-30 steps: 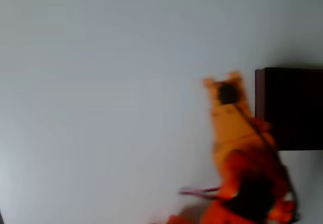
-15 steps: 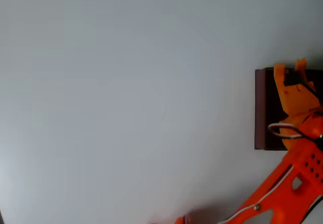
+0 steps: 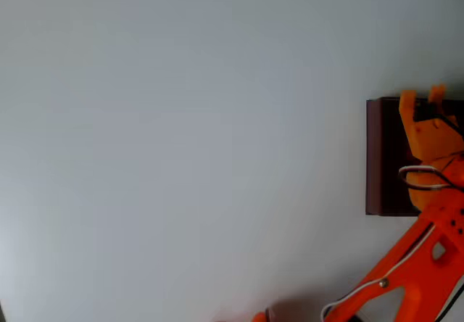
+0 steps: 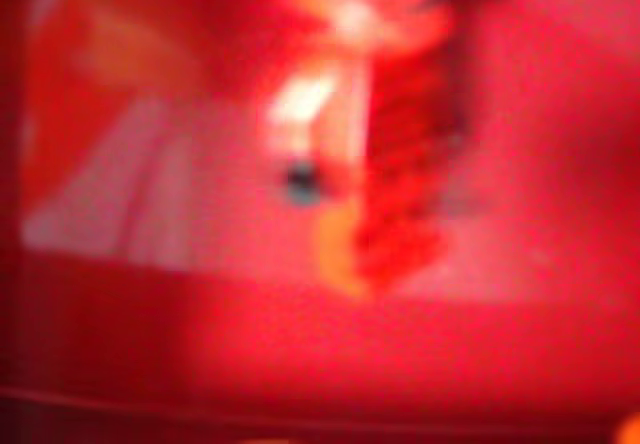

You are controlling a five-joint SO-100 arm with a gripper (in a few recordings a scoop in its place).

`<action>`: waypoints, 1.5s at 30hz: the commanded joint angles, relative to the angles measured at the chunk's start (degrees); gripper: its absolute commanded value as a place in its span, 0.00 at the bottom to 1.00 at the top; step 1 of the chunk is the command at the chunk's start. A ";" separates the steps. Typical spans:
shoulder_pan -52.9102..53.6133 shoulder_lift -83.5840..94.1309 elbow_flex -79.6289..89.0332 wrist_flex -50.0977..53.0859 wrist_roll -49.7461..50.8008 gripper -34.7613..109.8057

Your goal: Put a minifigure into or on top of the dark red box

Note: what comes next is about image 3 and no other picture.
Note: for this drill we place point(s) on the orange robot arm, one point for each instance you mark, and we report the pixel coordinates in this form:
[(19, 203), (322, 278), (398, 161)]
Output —
[(409, 260)]

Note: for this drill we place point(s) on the orange robot base part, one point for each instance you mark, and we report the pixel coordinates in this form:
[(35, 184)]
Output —
[(259, 316)]

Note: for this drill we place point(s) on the light orange gripper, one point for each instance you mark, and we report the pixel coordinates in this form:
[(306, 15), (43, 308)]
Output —
[(425, 133)]

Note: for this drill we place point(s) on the dark maroon open box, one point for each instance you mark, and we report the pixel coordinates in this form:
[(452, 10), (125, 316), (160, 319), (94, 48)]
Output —
[(384, 157)]

